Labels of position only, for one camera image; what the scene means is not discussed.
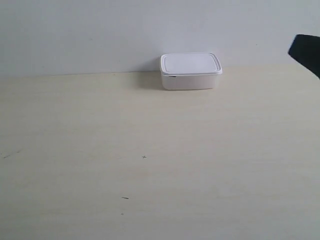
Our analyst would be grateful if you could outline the white lidded plastic container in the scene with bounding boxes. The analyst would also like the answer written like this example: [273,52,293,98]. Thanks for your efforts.
[160,52,223,91]

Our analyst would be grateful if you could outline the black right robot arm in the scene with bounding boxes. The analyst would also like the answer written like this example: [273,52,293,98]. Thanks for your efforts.
[288,34,320,79]

